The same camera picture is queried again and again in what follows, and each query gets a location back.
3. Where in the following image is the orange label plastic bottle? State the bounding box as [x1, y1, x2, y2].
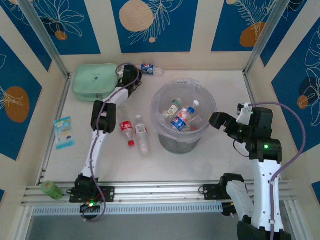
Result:
[187, 116, 208, 132]

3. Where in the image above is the light blue snack packet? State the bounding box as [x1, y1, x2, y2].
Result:
[53, 116, 76, 151]

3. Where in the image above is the white slotted cable duct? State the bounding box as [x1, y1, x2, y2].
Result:
[32, 203, 223, 216]

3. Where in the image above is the aluminium front rail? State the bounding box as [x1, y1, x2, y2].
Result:
[21, 181, 293, 207]

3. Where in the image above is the green cylinder roll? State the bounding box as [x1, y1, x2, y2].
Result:
[40, 181, 63, 201]

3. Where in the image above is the red white label bottle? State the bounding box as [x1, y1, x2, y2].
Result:
[134, 114, 152, 158]
[178, 99, 201, 122]

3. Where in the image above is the black right controller box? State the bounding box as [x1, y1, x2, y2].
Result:
[221, 202, 238, 218]

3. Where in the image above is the blue label plastic bottle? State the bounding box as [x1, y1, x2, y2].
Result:
[170, 106, 196, 133]
[140, 63, 165, 76]

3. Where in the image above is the mint green zipper pouch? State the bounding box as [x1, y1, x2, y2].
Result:
[72, 63, 120, 102]

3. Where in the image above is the aluminium side rail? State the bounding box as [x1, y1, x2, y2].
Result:
[243, 72, 282, 180]
[37, 74, 72, 185]

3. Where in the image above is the black left controller box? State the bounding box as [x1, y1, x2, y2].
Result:
[79, 201, 101, 213]

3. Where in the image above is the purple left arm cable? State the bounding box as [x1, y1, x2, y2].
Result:
[82, 63, 141, 223]

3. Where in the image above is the black controller box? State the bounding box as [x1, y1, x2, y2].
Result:
[221, 202, 238, 218]
[79, 201, 101, 213]

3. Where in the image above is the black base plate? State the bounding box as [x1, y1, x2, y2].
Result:
[69, 186, 115, 203]
[202, 184, 255, 201]

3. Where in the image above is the red cap red label bottle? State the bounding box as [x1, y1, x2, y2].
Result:
[119, 120, 136, 147]

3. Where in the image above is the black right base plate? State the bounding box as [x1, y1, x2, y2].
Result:
[202, 184, 255, 201]

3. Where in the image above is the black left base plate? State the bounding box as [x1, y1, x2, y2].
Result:
[69, 186, 115, 203]

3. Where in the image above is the aluminium frame post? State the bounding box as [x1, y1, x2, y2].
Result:
[18, 0, 70, 77]
[243, 0, 292, 76]

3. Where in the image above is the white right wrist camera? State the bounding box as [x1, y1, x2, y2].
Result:
[236, 102, 252, 123]

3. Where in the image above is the grey translucent plastic bin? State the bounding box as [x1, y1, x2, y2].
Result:
[150, 78, 217, 155]

